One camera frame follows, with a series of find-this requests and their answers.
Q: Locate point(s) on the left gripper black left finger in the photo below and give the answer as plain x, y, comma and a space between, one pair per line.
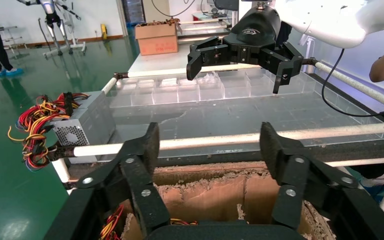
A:
145, 198

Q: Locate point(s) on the background robot on stand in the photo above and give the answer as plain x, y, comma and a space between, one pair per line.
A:
49, 10

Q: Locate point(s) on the white pipe workbench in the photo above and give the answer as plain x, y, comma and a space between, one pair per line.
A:
205, 28

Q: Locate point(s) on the brown cardboard shipping box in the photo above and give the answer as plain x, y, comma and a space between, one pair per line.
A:
157, 41

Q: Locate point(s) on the black metal pipe joint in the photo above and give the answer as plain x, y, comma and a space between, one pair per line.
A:
120, 76
309, 61
61, 153

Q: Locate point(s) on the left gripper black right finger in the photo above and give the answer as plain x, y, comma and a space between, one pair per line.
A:
289, 198

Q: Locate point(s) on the worn cardboard divider box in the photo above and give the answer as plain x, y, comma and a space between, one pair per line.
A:
212, 198

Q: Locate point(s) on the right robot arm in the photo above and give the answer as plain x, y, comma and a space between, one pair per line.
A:
328, 23

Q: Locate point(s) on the yellow floor sign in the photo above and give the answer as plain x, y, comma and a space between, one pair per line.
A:
104, 31

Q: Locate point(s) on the clear acrylic compartment tray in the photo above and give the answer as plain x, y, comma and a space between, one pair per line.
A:
212, 91

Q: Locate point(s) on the white shoe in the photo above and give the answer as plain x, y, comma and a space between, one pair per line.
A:
376, 181

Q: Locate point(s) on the blue stacked crates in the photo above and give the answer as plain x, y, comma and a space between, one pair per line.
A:
134, 11

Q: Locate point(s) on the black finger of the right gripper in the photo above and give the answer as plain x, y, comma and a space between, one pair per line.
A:
208, 53
286, 64

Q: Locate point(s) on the black monitor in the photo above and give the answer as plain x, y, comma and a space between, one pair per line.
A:
226, 4

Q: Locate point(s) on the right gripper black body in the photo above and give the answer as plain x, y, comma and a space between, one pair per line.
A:
255, 33

